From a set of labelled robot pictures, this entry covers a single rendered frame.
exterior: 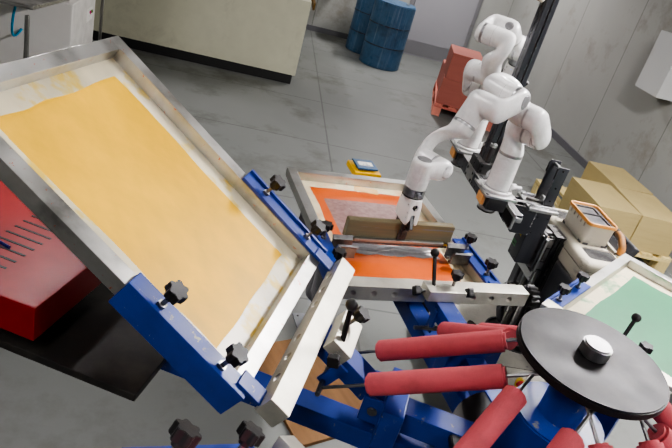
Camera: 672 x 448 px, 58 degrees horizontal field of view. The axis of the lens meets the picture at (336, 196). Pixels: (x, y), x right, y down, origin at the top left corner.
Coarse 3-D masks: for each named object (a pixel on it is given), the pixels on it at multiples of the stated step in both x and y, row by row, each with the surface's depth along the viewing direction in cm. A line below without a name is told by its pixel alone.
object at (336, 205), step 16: (320, 192) 245; (336, 192) 248; (352, 192) 252; (336, 208) 236; (352, 208) 239; (336, 224) 224; (368, 256) 210; (384, 256) 212; (368, 272) 201; (384, 272) 203; (400, 272) 206
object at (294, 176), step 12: (288, 168) 249; (300, 168) 252; (288, 180) 246; (300, 180) 242; (312, 180) 252; (324, 180) 253; (336, 180) 255; (348, 180) 256; (360, 180) 258; (372, 180) 260; (384, 180) 263; (396, 180) 266; (300, 192) 232; (300, 204) 227; (312, 216) 218; (432, 216) 244; (468, 264) 216
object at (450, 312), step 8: (432, 304) 181; (440, 304) 179; (448, 304) 180; (440, 312) 177; (448, 312) 176; (456, 312) 177; (440, 320) 176; (448, 320) 173; (456, 320) 174; (464, 320) 175
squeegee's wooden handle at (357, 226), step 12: (348, 216) 205; (348, 228) 205; (360, 228) 207; (372, 228) 208; (384, 228) 209; (396, 228) 211; (420, 228) 213; (432, 228) 215; (444, 228) 216; (420, 240) 216; (432, 240) 218; (444, 240) 219
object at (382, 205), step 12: (360, 192) 254; (372, 204) 247; (384, 204) 250; (396, 204) 253; (372, 216) 237; (384, 216) 240; (408, 264) 212; (420, 264) 214; (432, 264) 216; (444, 264) 218; (408, 276) 205; (420, 276) 207; (444, 276) 211
